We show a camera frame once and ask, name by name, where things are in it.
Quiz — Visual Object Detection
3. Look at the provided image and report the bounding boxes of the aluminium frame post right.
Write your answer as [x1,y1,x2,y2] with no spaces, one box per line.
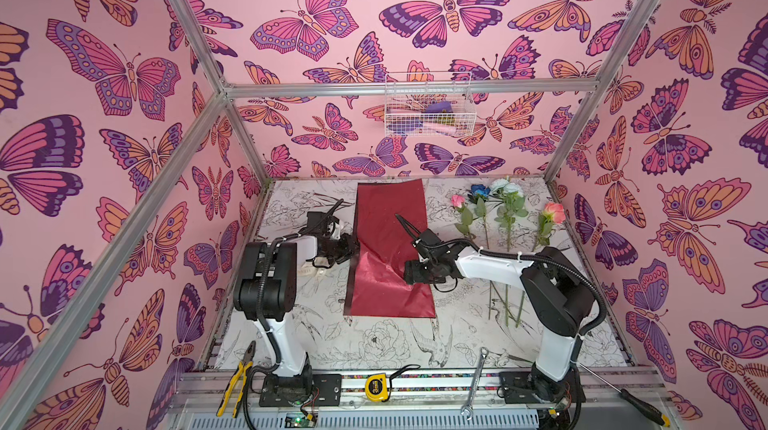
[544,0,661,183]

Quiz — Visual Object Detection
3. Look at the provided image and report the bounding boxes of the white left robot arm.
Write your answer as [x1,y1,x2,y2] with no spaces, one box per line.
[233,209,357,401]

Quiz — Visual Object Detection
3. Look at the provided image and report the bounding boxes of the silver combination wrench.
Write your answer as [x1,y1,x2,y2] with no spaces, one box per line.
[460,347,489,421]

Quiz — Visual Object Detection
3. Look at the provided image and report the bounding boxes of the yellow handled pliers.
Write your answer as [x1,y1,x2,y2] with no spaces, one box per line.
[216,340,256,418]

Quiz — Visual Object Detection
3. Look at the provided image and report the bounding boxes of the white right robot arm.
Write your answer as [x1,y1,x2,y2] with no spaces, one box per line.
[404,225,607,403]

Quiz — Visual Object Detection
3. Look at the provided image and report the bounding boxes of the aluminium frame crossbar back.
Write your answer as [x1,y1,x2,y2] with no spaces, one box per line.
[226,78,599,100]

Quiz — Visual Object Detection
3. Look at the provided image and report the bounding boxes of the cream satin ribbon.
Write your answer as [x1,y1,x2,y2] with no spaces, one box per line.
[297,257,328,278]

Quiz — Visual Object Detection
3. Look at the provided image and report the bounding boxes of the aluminium frame post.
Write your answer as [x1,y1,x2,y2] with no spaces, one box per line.
[544,0,661,183]
[169,0,270,187]

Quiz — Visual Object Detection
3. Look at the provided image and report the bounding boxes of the small pink fake rose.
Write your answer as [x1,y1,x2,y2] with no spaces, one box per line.
[451,194,474,239]

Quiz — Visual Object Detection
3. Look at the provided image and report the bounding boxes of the aluminium frame post left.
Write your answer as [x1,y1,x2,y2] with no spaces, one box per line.
[169,0,270,187]

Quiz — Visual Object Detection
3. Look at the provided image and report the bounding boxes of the yellow tape measure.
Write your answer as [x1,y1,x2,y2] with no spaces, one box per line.
[364,373,390,403]

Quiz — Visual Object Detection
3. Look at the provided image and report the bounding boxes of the blue fake rose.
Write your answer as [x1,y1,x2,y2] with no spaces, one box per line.
[469,184,491,247]

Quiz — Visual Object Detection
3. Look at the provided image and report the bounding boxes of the white wire basket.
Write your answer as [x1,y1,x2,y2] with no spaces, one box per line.
[382,72,477,138]

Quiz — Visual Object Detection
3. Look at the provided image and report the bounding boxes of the green circuit board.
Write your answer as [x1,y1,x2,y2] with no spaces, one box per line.
[284,413,318,429]

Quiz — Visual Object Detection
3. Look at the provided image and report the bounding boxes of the dark red wrapping paper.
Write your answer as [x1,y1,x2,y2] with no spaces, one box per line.
[343,179,436,318]

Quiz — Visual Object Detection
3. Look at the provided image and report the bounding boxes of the black yellow screwdriver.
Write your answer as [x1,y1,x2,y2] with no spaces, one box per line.
[579,363,671,428]

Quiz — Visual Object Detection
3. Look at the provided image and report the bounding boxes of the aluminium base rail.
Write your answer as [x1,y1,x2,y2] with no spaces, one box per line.
[170,366,670,416]

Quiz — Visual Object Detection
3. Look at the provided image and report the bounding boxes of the white fake rose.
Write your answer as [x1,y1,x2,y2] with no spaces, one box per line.
[490,178,528,327]

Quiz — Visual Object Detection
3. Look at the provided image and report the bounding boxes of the coral pink fake rose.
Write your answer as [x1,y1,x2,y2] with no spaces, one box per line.
[515,202,565,328]

